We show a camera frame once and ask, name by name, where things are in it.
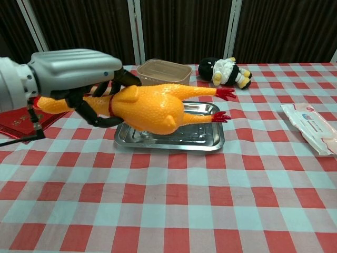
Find yellow rubber chicken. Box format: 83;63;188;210
35;83;235;135

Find brown plastic food container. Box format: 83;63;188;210
136;59;192;86

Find dark pleated curtain panel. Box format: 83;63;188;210
28;0;137;66
233;0;337;64
139;0;233;65
0;0;40;65

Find rectangular metal tray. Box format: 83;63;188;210
113;101;225;151

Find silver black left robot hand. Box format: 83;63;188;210
27;48;143;129

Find red checkered tablecloth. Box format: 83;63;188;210
0;62;337;253

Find red certificate folder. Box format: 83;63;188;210
0;98;70;140

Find white wet wipes pack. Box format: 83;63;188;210
280;103;337;157

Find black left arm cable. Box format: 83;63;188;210
0;99;46;147

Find black and white plush doll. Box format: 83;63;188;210
197;56;253;91

